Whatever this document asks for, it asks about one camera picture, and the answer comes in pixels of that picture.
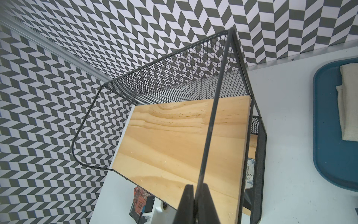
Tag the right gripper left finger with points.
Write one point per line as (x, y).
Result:
(185, 211)

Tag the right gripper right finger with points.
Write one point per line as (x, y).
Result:
(206, 211)

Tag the red label tea bag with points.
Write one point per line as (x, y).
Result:
(142, 203)

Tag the grey label tea bag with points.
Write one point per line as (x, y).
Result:
(248, 192)

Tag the teal tray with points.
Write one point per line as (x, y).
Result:
(335, 160)

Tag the beige cloth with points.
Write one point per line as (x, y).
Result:
(347, 101)

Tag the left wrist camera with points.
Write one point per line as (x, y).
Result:
(157, 212)

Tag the black wire wooden shelf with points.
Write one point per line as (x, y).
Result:
(194, 120)

